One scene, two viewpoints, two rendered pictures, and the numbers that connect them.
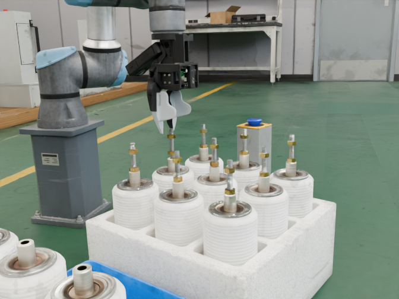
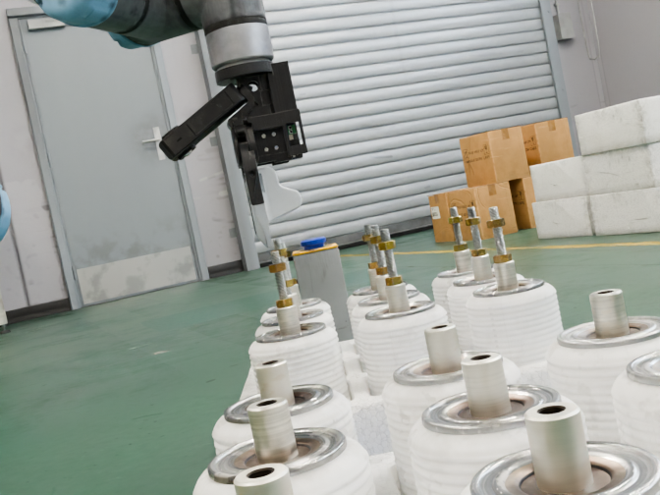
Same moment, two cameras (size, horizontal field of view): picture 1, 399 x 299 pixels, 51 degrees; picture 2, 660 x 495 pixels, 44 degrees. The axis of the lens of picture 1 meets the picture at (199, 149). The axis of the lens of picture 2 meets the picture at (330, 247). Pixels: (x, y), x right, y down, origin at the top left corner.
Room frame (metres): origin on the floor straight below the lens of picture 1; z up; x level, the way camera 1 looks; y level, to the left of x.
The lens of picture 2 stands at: (0.12, 0.64, 0.38)
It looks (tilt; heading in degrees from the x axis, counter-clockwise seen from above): 3 degrees down; 321
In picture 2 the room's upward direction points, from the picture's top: 11 degrees counter-clockwise
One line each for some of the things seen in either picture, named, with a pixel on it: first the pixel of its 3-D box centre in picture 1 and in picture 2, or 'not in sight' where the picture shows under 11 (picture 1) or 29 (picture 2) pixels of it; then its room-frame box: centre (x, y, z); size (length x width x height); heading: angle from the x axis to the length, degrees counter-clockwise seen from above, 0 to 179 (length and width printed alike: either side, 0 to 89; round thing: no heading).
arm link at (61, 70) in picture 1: (60, 69); not in sight; (1.29, 0.41, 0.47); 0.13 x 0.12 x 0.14; 119
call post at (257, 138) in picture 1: (253, 180); (334, 348); (1.12, -0.15, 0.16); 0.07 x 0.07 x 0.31; 52
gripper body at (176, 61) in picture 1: (172, 62); (260, 117); (0.91, 0.05, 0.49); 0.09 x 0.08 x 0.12; 58
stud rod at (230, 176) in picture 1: (230, 181); (499, 242); (0.68, -0.05, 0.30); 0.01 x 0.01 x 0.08
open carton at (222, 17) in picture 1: (222, 16); not in sight; (5.77, -0.35, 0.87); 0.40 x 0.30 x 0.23; 59
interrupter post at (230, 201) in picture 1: (230, 202); (506, 277); (0.68, -0.05, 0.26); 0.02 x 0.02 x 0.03
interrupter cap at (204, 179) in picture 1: (214, 179); (388, 299); (0.85, -0.03, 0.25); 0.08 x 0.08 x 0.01
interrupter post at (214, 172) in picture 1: (214, 173); (386, 288); (0.85, -0.03, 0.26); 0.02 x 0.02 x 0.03
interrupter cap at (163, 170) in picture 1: (173, 170); (293, 318); (0.92, 0.06, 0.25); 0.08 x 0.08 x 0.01
